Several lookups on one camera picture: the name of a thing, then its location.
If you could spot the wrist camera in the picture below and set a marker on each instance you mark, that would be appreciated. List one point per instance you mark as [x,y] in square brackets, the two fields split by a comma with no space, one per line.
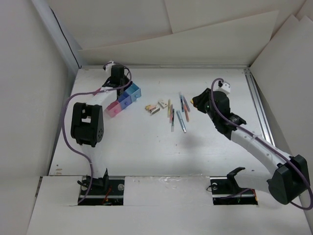
[224,87]
[108,66]

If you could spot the dark blue drawer box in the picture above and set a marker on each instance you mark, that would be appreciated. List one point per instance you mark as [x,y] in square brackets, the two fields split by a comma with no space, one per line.
[124,100]

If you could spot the yellow highlighter pen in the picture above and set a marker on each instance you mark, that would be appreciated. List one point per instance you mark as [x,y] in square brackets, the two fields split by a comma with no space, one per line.
[169,108]

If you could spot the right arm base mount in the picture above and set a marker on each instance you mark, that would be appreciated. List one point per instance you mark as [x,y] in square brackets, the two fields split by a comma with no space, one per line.
[225,190]

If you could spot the aluminium rail right side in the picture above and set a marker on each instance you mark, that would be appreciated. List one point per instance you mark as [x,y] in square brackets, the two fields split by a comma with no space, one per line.
[262,118]

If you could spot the pink highlighter pen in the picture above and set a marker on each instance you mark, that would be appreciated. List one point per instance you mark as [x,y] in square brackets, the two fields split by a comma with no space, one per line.
[171,113]

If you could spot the white boxed eraser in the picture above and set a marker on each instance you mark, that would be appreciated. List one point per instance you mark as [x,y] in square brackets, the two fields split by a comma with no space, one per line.
[162,104]

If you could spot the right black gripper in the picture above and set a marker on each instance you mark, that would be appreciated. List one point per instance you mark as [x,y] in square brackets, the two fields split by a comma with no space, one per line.
[199,100]

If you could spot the orange highlighter pen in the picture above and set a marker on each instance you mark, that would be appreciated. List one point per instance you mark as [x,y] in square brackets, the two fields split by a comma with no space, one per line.
[185,110]

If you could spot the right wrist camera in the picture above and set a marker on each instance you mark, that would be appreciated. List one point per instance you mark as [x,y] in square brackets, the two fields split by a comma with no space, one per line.
[224,87]

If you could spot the pink drawer box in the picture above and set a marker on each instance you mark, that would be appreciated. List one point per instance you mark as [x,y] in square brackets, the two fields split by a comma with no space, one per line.
[113,109]

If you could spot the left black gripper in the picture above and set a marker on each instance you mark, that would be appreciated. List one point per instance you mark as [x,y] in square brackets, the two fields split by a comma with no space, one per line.
[126,80]

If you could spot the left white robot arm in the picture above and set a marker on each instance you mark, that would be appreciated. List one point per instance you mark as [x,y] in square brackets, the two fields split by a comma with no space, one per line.
[87,122]

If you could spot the pink beige correction tape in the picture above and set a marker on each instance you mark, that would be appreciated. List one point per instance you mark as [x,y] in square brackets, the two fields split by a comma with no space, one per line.
[154,109]

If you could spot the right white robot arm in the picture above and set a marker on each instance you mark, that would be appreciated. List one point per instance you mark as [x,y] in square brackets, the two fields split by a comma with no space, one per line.
[287,176]

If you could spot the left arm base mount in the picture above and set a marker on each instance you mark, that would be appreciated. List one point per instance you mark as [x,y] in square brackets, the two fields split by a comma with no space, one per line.
[105,191]

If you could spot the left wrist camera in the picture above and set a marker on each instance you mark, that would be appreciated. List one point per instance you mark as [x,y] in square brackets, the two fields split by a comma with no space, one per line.
[108,66]

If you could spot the light blue drawer box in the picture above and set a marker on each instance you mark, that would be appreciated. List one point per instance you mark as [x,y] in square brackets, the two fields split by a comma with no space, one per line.
[134,91]

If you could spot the blue black pen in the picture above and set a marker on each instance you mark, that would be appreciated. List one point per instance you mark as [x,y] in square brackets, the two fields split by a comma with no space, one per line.
[181,102]

